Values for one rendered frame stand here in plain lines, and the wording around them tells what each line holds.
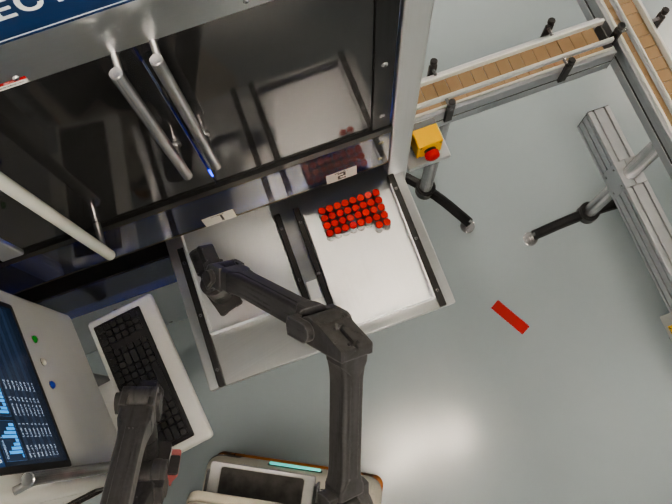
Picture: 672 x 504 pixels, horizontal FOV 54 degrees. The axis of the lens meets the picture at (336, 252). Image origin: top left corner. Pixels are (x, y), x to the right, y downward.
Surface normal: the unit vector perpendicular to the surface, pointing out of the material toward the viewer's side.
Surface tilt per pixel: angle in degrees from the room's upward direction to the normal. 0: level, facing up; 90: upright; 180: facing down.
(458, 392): 0
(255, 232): 0
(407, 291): 0
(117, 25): 90
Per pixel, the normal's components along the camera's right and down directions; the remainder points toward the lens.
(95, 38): 0.33, 0.91
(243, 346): -0.04, -0.25
